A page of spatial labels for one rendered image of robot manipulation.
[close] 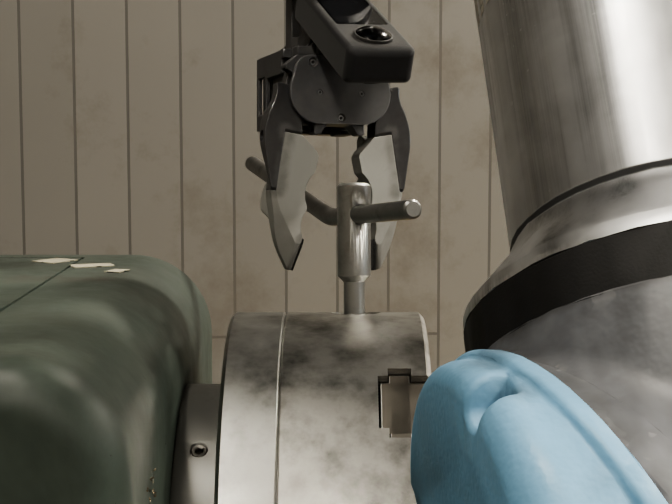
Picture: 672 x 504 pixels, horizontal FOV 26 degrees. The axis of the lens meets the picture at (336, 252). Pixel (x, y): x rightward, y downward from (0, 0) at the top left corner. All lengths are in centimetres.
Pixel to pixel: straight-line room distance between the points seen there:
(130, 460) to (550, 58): 40
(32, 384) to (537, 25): 39
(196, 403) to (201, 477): 6
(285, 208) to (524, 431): 68
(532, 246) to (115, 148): 360
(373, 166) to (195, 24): 295
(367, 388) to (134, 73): 311
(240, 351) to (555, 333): 56
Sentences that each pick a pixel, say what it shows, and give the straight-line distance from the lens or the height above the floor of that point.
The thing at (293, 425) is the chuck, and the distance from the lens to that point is 84.
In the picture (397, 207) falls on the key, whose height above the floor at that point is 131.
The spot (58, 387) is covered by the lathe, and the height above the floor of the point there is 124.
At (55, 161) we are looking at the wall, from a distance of 395.
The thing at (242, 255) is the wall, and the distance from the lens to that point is 395.
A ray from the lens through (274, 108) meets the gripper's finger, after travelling 98.
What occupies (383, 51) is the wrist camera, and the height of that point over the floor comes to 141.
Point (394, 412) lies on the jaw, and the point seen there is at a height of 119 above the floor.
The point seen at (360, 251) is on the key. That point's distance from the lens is 95.
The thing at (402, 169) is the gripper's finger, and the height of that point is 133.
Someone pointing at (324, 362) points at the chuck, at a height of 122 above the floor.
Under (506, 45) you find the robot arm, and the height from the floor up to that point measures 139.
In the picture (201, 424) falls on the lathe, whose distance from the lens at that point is 91.
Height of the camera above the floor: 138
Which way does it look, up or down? 6 degrees down
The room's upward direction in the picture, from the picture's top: straight up
